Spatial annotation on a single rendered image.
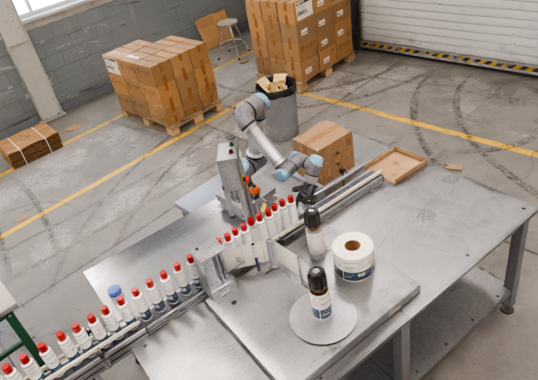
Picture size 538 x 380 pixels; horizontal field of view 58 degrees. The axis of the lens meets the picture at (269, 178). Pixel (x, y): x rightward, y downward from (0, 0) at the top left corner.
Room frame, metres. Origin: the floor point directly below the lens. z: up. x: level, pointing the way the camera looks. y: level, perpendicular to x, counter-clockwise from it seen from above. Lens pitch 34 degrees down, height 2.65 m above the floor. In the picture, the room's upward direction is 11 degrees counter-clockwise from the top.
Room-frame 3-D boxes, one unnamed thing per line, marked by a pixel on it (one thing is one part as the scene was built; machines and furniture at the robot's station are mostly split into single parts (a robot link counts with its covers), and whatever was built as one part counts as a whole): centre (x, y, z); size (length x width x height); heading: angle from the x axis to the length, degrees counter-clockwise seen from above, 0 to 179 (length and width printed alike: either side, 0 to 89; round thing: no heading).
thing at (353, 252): (1.72, -0.33, 0.95); 0.20 x 0.20 x 0.14
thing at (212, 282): (1.76, 0.36, 1.01); 0.14 x 0.13 x 0.26; 120
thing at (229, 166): (2.08, 0.17, 1.38); 0.17 x 0.10 x 0.19; 175
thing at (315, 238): (1.86, -0.17, 1.03); 0.09 x 0.09 x 0.30
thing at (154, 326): (2.06, 0.04, 0.85); 1.65 x 0.11 x 0.05; 120
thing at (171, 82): (5.94, 1.09, 0.45); 1.20 x 0.84 x 0.89; 40
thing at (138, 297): (1.66, 0.72, 0.98); 0.05 x 0.05 x 0.20
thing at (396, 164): (2.56, -0.82, 0.85); 0.30 x 0.26 x 0.04; 120
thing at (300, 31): (6.42, -0.82, 0.57); 1.20 x 0.85 x 1.14; 130
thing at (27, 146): (5.63, 2.87, 0.11); 0.65 x 0.54 x 0.22; 125
